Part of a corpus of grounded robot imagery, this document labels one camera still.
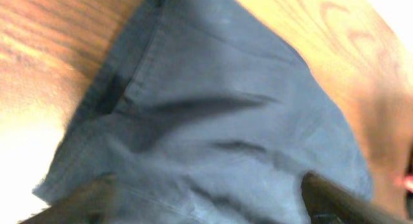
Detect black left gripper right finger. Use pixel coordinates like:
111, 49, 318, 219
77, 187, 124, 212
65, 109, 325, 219
301, 171, 408, 224

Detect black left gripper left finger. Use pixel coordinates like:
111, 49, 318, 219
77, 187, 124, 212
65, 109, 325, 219
20, 174, 117, 224

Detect dark blue shorts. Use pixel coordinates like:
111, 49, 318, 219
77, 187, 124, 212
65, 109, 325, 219
34, 0, 372, 223

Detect red black clothes pile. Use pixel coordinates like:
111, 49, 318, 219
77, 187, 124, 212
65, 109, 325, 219
403, 154, 412, 219

